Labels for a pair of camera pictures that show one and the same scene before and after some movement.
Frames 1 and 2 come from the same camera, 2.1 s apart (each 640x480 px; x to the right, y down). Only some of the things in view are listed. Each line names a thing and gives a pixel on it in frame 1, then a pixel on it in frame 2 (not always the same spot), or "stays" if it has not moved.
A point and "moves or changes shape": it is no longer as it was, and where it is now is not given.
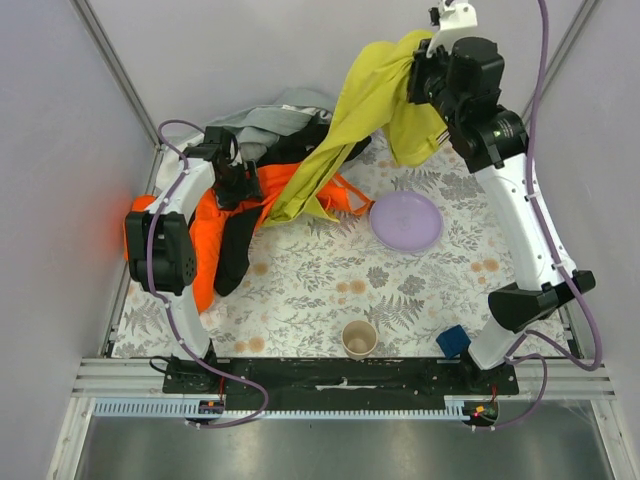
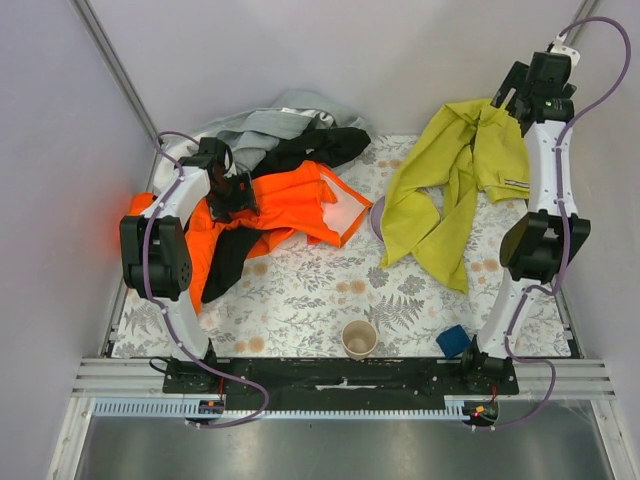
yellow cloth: x=379 y=93 → x=430 y=200
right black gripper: x=420 y=80 → x=507 y=92
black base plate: x=343 y=383 stays
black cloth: x=234 y=256 moves or changes shape
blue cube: x=454 y=341 stays
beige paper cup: x=359 y=338 stays
